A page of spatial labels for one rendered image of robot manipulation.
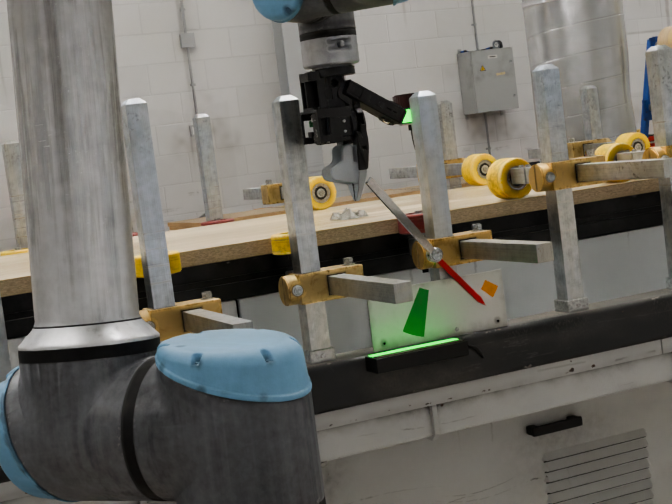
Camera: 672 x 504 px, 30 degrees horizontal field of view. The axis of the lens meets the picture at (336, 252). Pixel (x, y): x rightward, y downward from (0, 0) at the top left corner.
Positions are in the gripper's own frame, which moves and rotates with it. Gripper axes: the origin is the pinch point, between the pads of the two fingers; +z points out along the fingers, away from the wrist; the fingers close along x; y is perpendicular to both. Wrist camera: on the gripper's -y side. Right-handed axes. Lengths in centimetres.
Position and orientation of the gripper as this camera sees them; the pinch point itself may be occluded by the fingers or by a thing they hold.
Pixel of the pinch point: (360, 192)
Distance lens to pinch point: 200.7
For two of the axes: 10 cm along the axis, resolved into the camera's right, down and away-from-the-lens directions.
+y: -9.1, 1.5, -3.9
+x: 3.9, 0.3, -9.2
